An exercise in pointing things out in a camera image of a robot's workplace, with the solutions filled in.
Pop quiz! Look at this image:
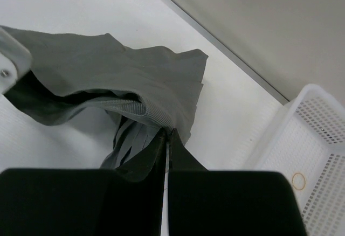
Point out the white plastic basket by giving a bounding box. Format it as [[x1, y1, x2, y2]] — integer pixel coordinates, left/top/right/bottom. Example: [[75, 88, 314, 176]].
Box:
[[244, 84, 344, 235]]

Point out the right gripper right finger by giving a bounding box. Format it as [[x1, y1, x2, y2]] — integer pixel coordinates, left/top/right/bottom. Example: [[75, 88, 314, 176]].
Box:
[[168, 130, 307, 235]]

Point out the grey pleated skirt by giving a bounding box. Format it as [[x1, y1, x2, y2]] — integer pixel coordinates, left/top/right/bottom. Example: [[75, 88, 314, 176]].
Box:
[[4, 27, 208, 169]]

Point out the orange rubber band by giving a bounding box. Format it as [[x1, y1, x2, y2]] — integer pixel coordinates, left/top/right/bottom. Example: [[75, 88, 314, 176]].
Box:
[[291, 172, 306, 191]]

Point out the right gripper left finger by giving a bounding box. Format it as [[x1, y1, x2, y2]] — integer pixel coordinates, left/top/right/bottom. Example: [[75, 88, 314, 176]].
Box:
[[1, 130, 165, 235]]

